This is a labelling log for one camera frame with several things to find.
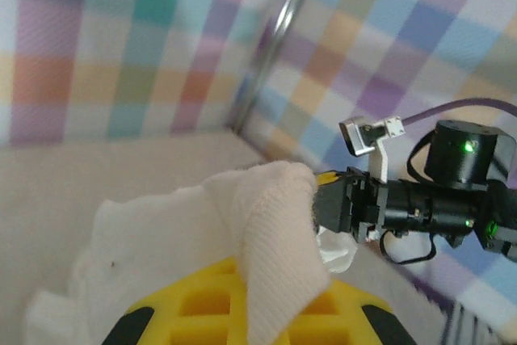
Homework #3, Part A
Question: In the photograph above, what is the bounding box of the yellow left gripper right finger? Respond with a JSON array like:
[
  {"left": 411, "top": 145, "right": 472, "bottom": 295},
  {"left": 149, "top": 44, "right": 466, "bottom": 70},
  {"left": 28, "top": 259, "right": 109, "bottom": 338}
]
[{"left": 282, "top": 279, "right": 419, "bottom": 345}]

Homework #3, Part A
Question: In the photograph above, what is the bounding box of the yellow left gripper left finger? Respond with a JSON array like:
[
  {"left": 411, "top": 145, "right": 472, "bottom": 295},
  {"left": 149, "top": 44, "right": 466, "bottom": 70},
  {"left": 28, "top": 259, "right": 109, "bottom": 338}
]
[{"left": 100, "top": 255, "right": 250, "bottom": 345}]

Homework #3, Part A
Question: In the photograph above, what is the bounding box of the white t-shirt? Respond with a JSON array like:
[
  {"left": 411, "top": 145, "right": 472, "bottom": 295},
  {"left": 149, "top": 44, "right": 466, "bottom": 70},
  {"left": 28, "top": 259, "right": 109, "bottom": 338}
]
[{"left": 23, "top": 161, "right": 360, "bottom": 345}]

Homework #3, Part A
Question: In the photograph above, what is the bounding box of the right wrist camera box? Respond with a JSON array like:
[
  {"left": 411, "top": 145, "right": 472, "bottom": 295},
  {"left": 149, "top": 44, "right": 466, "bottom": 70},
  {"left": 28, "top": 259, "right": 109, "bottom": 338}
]
[{"left": 338, "top": 116, "right": 406, "bottom": 183}]

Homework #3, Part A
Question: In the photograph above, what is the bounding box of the thin black right gripper cable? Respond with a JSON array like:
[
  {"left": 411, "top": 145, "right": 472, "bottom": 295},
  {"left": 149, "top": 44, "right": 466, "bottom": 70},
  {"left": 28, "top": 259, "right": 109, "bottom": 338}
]
[{"left": 378, "top": 226, "right": 438, "bottom": 266}]

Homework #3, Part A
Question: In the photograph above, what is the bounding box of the aluminium frame post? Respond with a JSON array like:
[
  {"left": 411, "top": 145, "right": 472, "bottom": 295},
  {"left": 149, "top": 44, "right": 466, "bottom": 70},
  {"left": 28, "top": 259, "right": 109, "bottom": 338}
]
[{"left": 228, "top": 0, "right": 320, "bottom": 136}]

